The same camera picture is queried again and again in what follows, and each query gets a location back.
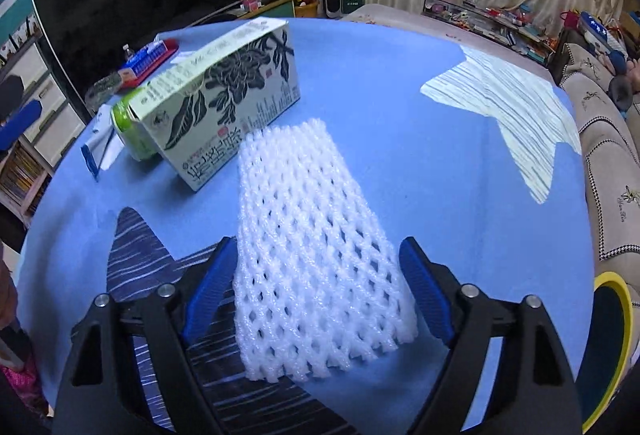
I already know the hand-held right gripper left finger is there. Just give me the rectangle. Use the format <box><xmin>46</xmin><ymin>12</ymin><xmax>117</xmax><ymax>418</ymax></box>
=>
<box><xmin>52</xmin><ymin>236</ymin><xmax>238</xmax><ymax>435</ymax></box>

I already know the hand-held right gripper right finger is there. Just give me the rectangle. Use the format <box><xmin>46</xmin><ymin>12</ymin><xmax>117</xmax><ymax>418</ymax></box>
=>
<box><xmin>398</xmin><ymin>236</ymin><xmax>586</xmax><ymax>435</ymax></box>

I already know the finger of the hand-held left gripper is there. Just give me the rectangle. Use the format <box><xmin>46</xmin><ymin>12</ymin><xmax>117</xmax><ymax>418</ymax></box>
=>
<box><xmin>0</xmin><ymin>78</ymin><xmax>42</xmax><ymax>151</ymax></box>

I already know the white foam fruit net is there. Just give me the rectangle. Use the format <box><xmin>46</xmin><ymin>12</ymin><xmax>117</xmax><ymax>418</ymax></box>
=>
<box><xmin>232</xmin><ymin>118</ymin><xmax>418</xmax><ymax>383</ymax></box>

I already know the yellow-rimmed dark blue bin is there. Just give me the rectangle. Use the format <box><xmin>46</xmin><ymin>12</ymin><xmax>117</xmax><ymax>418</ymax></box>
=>
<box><xmin>580</xmin><ymin>271</ymin><xmax>635</xmax><ymax>435</ymax></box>

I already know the white drawer cabinet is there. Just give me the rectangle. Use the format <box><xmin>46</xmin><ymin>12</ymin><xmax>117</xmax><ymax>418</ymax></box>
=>
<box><xmin>0</xmin><ymin>35</ymin><xmax>86</xmax><ymax>216</ymax></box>

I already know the white and blue packet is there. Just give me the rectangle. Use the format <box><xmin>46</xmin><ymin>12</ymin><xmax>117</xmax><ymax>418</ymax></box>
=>
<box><xmin>82</xmin><ymin>104</ymin><xmax>126</xmax><ymax>181</ymax></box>

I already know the clear glass dish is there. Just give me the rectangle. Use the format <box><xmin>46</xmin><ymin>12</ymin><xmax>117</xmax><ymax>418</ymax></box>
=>
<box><xmin>85</xmin><ymin>75</ymin><xmax>121</xmax><ymax>111</ymax></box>

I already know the green can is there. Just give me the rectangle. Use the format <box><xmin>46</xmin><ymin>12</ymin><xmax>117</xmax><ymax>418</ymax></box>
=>
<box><xmin>110</xmin><ymin>88</ymin><xmax>161</xmax><ymax>161</ymax></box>

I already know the red and blue brush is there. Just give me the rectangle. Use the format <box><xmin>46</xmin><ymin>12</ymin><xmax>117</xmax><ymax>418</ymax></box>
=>
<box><xmin>117</xmin><ymin>38</ymin><xmax>180</xmax><ymax>83</ymax></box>

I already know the blue tablecloth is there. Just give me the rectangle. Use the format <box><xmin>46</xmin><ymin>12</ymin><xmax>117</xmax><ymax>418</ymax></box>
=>
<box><xmin>12</xmin><ymin>12</ymin><xmax>596</xmax><ymax>435</ymax></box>

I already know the leaf print tea box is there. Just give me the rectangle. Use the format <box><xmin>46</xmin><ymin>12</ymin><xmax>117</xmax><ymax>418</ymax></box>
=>
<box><xmin>125</xmin><ymin>18</ymin><xmax>301</xmax><ymax>192</ymax></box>

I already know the beige sofa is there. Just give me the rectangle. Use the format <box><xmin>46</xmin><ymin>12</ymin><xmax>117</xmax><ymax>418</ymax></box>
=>
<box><xmin>550</xmin><ymin>40</ymin><xmax>640</xmax><ymax>296</ymax></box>

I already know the row of books and boxes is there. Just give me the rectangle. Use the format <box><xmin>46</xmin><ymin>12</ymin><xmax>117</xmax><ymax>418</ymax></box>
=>
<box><xmin>422</xmin><ymin>0</ymin><xmax>556</xmax><ymax>63</ymax></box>

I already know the blue star print bag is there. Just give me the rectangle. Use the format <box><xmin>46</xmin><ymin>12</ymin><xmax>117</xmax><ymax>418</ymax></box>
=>
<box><xmin>577</xmin><ymin>10</ymin><xmax>611</xmax><ymax>53</ymax></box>

